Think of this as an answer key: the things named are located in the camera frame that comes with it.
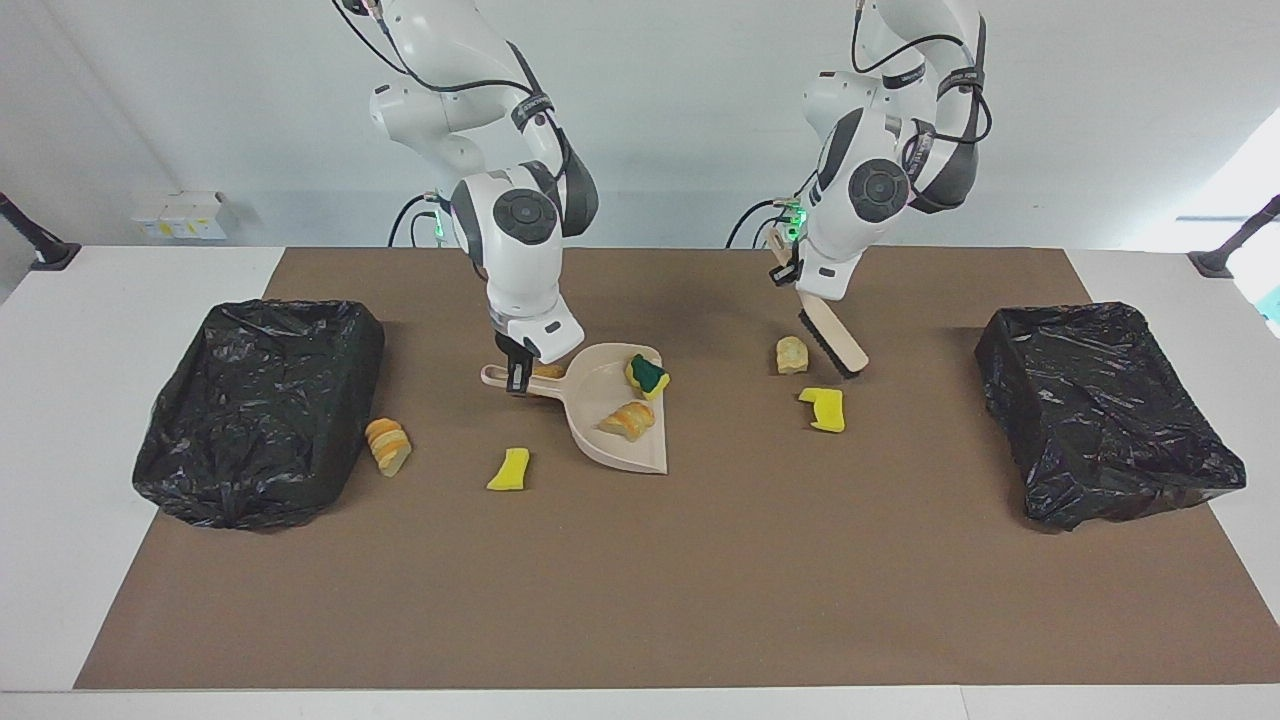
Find beige plastic dustpan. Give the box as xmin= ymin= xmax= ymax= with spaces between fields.
xmin=481 ymin=343 xmax=670 ymax=475

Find orange striped bread piece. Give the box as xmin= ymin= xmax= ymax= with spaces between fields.
xmin=598 ymin=400 xmax=658 ymax=442
xmin=364 ymin=417 xmax=413 ymax=478

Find black bag lined bin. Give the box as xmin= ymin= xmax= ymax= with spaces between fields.
xmin=974 ymin=301 xmax=1248 ymax=532
xmin=132 ymin=297 xmax=387 ymax=531

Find notched yellow sponge piece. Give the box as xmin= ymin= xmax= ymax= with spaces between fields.
xmin=797 ymin=387 xmax=846 ymax=434

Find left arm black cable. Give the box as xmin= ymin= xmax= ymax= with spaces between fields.
xmin=850 ymin=0 xmax=994 ymax=191

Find white wall socket box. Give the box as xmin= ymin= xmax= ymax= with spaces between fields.
xmin=130 ymin=190 xmax=242 ymax=242

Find brown table mat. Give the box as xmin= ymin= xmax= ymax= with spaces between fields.
xmin=75 ymin=247 xmax=1280 ymax=691

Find black base cable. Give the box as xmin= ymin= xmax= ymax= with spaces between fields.
xmin=727 ymin=198 xmax=793 ymax=249
xmin=388 ymin=193 xmax=443 ymax=248

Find green and yellow sponge piece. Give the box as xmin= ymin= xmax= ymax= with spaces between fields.
xmin=625 ymin=353 xmax=671 ymax=401

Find beige brush with black bristles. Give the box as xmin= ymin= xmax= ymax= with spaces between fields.
xmin=768 ymin=235 xmax=870 ymax=380

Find black clamp stand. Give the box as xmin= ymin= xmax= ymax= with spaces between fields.
xmin=0 ymin=190 xmax=83 ymax=272
xmin=1187 ymin=194 xmax=1280 ymax=280

